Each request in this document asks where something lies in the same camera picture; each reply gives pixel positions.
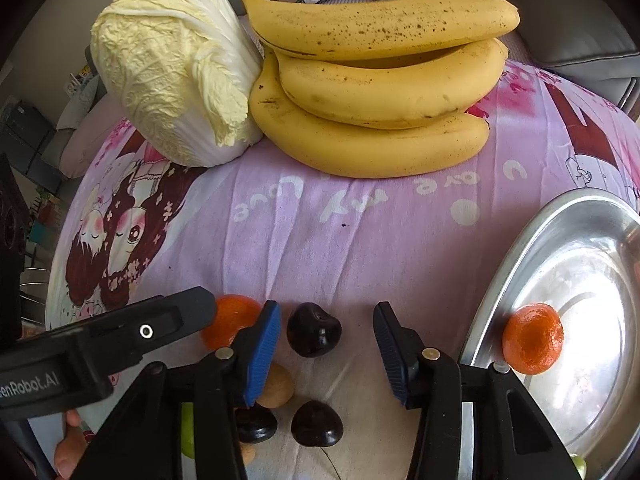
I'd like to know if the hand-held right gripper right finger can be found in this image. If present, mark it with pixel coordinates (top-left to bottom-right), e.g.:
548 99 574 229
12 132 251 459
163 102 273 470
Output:
372 301 568 480

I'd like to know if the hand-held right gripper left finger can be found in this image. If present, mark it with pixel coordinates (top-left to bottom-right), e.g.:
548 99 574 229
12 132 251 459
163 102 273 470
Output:
87 301 283 480

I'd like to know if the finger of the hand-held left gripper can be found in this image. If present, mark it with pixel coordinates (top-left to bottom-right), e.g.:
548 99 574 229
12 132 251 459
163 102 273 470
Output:
89 286 217 377

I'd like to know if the orange tangerine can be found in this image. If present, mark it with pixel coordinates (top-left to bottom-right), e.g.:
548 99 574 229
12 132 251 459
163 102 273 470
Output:
201 294 263 352
502 302 565 376

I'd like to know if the metal tray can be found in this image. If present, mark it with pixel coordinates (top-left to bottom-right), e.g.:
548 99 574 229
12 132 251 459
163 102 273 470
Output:
457 189 640 480

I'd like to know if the person's left hand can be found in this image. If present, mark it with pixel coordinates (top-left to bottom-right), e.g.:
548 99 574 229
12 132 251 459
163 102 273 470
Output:
54 409 96 479

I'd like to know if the brown longan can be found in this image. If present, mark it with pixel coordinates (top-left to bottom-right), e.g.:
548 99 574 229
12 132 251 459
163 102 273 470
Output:
257 362 296 409

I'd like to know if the printed blanket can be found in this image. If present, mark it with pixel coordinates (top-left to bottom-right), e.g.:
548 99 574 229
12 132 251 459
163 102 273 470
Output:
45 0 640 480

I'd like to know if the napa cabbage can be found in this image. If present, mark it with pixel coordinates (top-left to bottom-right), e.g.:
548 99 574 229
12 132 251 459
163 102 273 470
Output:
90 0 264 167

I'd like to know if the spotted yellow banana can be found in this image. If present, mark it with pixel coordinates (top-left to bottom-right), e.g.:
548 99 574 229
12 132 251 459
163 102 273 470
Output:
234 0 521 61

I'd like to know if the grey sofa cushion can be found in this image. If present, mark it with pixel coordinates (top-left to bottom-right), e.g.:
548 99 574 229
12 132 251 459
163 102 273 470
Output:
500 0 640 111

